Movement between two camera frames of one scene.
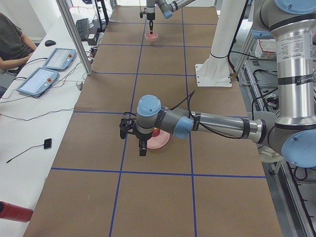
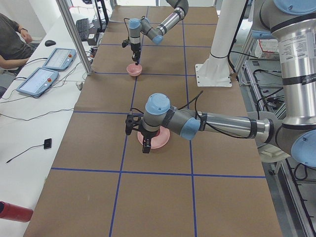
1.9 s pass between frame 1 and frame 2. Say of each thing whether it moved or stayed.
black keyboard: stayed
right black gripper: moved
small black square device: stayed
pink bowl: moved
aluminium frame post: stayed
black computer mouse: stayed
